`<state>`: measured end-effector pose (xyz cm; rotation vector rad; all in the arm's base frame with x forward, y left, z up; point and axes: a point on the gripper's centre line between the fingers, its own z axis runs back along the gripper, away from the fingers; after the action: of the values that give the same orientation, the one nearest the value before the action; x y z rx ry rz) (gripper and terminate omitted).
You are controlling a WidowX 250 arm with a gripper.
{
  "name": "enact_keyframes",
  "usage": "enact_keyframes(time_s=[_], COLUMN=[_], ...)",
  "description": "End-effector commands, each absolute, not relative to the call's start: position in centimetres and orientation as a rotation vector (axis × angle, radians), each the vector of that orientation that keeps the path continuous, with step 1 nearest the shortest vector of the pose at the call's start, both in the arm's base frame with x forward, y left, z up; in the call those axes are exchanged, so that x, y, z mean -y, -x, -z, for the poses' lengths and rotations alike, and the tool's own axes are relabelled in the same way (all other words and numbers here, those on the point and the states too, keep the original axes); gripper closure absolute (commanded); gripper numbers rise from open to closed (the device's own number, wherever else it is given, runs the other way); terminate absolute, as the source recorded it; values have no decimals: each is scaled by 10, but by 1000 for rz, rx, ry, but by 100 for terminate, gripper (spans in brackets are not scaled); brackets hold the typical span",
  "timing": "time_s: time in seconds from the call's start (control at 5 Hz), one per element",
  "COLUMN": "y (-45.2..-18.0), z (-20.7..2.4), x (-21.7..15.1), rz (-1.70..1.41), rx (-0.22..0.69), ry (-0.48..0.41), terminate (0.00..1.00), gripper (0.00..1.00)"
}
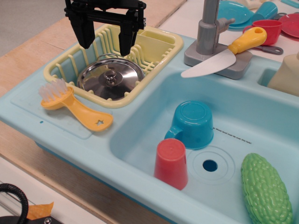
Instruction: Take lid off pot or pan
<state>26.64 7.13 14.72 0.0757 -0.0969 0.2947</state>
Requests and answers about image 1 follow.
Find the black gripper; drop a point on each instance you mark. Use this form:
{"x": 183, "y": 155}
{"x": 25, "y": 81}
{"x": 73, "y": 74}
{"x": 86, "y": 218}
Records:
{"x": 128, "y": 14}

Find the shiny steel pot lid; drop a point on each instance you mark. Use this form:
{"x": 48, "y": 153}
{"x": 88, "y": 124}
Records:
{"x": 109, "y": 78}

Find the pale yellow dish rack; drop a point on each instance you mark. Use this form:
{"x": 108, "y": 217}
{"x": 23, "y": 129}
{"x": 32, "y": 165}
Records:
{"x": 152, "y": 51}

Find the yellow dish brush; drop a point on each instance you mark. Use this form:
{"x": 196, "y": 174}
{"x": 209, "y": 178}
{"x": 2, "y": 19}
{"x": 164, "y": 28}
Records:
{"x": 57, "y": 94}

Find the grey toy faucet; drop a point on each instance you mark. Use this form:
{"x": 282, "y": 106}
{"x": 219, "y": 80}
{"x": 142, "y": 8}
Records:
{"x": 206, "y": 45}

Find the blue toy mug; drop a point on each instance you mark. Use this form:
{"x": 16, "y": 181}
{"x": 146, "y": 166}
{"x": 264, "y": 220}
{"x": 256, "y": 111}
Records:
{"x": 192, "y": 124}

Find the teal plastic plate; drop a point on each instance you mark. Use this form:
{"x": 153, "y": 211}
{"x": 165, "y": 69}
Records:
{"x": 237, "y": 11}

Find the light blue toy sink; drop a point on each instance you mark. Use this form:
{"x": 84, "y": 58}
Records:
{"x": 248, "y": 118}

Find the cream plastic object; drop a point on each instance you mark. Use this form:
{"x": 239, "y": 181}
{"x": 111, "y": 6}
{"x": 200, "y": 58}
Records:
{"x": 251, "y": 4}

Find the red plastic cup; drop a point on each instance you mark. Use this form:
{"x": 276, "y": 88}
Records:
{"x": 170, "y": 164}

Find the teal plastic cup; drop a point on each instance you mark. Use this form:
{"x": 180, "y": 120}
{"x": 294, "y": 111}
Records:
{"x": 268, "y": 10}

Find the red toy mug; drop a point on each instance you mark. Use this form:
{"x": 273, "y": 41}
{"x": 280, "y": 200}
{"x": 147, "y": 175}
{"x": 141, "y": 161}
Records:
{"x": 272, "y": 28}

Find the grey toy utensil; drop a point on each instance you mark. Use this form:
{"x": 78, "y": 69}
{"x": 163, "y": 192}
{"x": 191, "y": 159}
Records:
{"x": 270, "y": 49}

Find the red plastic plate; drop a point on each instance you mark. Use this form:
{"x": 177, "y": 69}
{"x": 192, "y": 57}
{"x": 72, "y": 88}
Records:
{"x": 290, "y": 24}

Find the cream plastic bottle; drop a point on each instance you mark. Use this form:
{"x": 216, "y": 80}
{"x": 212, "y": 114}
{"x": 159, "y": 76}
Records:
{"x": 286, "y": 79}

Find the orange tape piece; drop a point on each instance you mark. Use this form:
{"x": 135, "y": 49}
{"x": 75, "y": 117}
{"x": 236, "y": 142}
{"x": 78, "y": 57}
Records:
{"x": 39, "y": 211}

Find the green toy bitter gourd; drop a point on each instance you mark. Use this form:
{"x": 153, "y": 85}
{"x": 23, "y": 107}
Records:
{"x": 265, "y": 194}

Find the yellow handled toy knife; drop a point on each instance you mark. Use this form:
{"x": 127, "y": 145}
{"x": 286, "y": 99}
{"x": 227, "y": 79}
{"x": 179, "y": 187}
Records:
{"x": 251, "y": 38}

